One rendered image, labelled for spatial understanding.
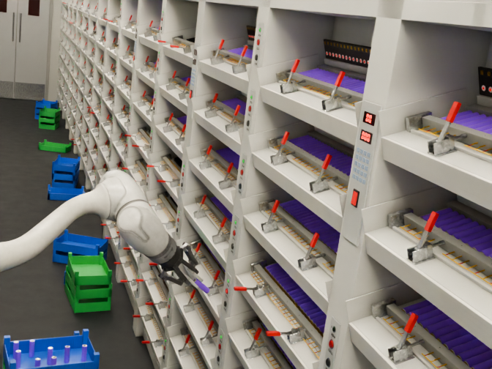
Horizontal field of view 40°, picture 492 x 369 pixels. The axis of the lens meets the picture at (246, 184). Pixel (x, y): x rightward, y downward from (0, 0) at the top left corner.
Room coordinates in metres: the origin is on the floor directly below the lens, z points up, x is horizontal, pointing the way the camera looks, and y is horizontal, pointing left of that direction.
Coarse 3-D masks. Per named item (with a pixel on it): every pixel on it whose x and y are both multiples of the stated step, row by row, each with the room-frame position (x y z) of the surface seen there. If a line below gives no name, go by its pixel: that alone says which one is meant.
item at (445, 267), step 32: (384, 224) 1.28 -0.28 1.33; (416, 224) 1.23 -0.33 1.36; (448, 224) 1.21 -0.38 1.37; (480, 224) 1.20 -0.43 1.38; (384, 256) 1.20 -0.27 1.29; (416, 256) 1.11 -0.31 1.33; (448, 256) 1.12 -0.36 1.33; (480, 256) 1.06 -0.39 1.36; (416, 288) 1.10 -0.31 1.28; (448, 288) 1.02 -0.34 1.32; (480, 288) 1.00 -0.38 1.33; (480, 320) 0.93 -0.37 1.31
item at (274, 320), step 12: (264, 252) 1.96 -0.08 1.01; (240, 264) 1.93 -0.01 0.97; (252, 264) 1.92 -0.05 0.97; (264, 264) 1.94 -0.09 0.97; (240, 276) 1.92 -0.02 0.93; (252, 276) 1.91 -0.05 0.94; (252, 300) 1.78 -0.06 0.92; (264, 300) 1.75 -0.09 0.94; (264, 312) 1.69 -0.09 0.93; (276, 312) 1.68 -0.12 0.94; (264, 324) 1.70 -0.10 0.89; (276, 324) 1.62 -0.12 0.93; (288, 324) 1.61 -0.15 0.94; (276, 336) 1.61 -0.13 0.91; (288, 348) 1.52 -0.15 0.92; (300, 348) 1.50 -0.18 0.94; (312, 348) 1.49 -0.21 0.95; (300, 360) 1.45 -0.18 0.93; (312, 360) 1.44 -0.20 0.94
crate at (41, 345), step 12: (72, 336) 2.31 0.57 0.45; (84, 336) 2.32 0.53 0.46; (12, 348) 2.22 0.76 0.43; (24, 348) 2.24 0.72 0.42; (36, 348) 2.26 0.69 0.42; (60, 348) 2.30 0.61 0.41; (72, 348) 2.31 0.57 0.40; (12, 360) 2.05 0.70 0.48; (24, 360) 2.19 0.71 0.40; (60, 360) 2.22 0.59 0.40; (72, 360) 2.23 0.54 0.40; (96, 360) 2.16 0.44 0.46
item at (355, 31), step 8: (256, 8) 2.65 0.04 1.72; (256, 16) 2.64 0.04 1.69; (336, 16) 1.99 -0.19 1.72; (336, 24) 1.98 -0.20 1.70; (344, 24) 1.94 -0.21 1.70; (352, 24) 1.89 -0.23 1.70; (360, 24) 1.85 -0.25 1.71; (368, 24) 1.81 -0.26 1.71; (336, 32) 1.98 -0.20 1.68; (344, 32) 1.93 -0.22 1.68; (352, 32) 1.88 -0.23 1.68; (360, 32) 1.84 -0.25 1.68; (368, 32) 1.80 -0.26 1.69; (336, 40) 1.97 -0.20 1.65; (344, 40) 1.92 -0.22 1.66; (352, 40) 1.88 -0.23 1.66; (360, 40) 1.83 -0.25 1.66; (368, 40) 1.79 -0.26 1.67; (488, 56) 1.34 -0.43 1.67; (488, 64) 1.33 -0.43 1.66; (472, 208) 1.29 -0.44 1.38
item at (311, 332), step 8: (256, 272) 1.90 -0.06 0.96; (264, 272) 1.87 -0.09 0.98; (256, 280) 1.85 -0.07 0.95; (264, 280) 1.83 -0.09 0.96; (272, 280) 1.81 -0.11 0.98; (272, 288) 1.77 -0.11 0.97; (272, 296) 1.75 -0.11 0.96; (280, 296) 1.72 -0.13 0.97; (288, 304) 1.67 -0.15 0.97; (288, 312) 1.65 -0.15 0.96; (296, 312) 1.62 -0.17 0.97; (296, 320) 1.61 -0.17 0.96; (304, 320) 1.58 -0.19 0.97; (296, 328) 1.57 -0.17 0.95; (304, 328) 1.56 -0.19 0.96; (312, 328) 1.54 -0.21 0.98; (312, 336) 1.51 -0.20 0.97; (320, 336) 1.50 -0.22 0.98; (320, 344) 1.46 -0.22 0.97
